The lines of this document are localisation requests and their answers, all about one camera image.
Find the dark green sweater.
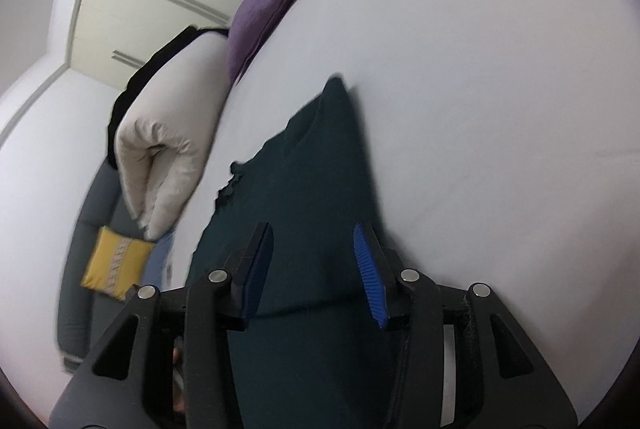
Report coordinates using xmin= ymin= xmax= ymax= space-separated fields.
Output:
xmin=188 ymin=77 xmax=398 ymax=428

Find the blue striped pillow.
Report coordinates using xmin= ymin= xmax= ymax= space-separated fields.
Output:
xmin=141 ymin=231 xmax=175 ymax=291

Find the dark grey headboard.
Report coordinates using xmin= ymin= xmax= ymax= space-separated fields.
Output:
xmin=56 ymin=162 xmax=142 ymax=375

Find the yellow patterned cushion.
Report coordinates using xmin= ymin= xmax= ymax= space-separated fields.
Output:
xmin=80 ymin=225 xmax=155 ymax=302

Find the beige folded duvet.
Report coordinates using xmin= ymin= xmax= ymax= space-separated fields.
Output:
xmin=114 ymin=32 xmax=231 ymax=241

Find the white bed sheet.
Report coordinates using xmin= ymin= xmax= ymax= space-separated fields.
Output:
xmin=172 ymin=0 xmax=639 ymax=418

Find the black garment behind duvet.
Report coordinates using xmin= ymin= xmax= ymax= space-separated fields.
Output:
xmin=106 ymin=25 xmax=229 ymax=170

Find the purple cushion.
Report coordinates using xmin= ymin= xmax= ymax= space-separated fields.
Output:
xmin=227 ymin=0 xmax=294 ymax=82

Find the cream wardrobe with handles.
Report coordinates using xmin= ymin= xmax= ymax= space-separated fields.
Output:
xmin=70 ymin=0 xmax=242 ymax=89

